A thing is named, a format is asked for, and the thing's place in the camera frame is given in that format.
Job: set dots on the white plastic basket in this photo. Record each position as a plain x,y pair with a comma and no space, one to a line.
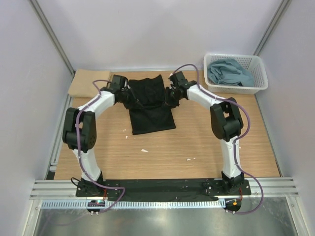
252,64

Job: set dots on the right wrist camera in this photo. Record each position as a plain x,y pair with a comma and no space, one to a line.
178,79

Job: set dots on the aluminium frame rail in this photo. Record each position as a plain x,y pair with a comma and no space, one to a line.
64,189

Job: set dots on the white slotted cable duct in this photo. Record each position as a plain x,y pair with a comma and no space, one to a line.
97,204

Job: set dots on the blue t shirt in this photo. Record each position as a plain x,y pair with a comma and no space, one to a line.
229,72

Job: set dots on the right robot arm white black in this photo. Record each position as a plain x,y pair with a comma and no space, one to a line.
226,125

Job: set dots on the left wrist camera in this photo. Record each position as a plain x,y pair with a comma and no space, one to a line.
118,82

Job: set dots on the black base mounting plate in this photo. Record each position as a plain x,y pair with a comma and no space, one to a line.
162,190

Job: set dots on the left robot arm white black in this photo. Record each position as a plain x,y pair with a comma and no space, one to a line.
79,129

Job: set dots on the black t shirt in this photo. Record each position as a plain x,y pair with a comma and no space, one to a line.
149,113

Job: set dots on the folded beige t shirt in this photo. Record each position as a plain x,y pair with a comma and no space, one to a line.
82,84

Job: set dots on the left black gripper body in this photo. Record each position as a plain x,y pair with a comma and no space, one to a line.
128,99

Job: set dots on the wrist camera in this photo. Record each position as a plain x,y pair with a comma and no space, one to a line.
118,82
178,79

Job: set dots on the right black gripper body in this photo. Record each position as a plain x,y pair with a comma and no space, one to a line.
172,97

